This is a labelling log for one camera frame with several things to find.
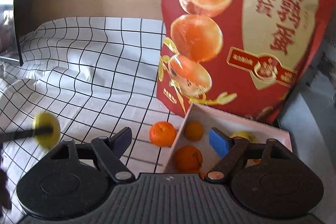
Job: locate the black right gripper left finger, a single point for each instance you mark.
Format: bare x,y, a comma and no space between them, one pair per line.
108,152

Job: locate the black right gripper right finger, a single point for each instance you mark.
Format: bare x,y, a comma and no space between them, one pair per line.
230,150

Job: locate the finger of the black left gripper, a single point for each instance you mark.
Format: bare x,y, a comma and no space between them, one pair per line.
26,133

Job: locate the small yellow-green guava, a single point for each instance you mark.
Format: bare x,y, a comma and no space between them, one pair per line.
47,119

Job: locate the large yellow-green guava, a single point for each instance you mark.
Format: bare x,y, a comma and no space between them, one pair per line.
246,135

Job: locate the large orange mandarin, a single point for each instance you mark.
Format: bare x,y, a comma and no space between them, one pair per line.
188,159

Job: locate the gloved left hand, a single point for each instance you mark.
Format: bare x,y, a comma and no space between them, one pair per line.
4,194

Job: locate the small mandarin in box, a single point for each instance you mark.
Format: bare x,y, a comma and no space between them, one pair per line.
194,131

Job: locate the orange mandarin behind guava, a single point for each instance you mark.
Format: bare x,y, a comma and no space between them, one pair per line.
162,134

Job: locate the white grid tablecloth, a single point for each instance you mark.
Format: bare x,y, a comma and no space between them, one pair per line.
97,75

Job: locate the black computer case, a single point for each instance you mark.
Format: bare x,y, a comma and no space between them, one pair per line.
309,116

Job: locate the grey metal object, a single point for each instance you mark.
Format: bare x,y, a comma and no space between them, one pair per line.
10,46

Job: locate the red snack bag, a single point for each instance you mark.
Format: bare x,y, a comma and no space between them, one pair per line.
239,56

